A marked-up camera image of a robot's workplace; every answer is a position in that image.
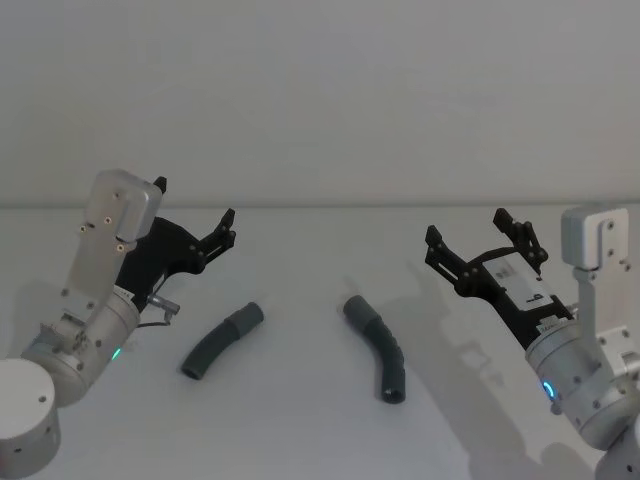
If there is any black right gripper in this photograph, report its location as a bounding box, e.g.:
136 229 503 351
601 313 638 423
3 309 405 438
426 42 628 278
423 207 574 350

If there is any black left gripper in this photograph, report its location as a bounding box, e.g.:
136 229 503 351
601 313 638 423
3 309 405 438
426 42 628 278
114 175 238 302

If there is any dark grey curved tube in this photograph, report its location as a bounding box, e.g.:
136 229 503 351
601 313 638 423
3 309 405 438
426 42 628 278
180 301 266 381
342 294 407 403

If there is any thin cable with silver plug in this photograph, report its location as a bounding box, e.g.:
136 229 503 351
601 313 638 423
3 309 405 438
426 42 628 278
133 294 182 331

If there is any white table cloth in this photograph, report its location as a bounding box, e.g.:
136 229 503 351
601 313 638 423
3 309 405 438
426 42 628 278
0 202 640 480

